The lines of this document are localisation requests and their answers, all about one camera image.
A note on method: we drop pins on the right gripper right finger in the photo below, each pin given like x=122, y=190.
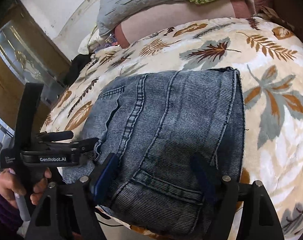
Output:
x=259, y=219

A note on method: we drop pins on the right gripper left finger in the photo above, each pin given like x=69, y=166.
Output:
x=61, y=204

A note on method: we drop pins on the blue denim jeans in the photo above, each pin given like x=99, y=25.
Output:
x=155, y=123

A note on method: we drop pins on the person left hand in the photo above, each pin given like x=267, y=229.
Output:
x=10, y=185

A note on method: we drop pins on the black cloth bundle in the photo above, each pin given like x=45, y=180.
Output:
x=77, y=64

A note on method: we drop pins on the wooden glass door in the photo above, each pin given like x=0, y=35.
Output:
x=27, y=55

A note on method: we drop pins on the cream small cushion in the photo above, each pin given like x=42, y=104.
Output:
x=91, y=41

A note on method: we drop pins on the leaf print cream blanket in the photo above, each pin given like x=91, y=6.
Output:
x=269, y=59

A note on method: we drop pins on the grey quilted pillow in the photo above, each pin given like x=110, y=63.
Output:
x=136, y=2

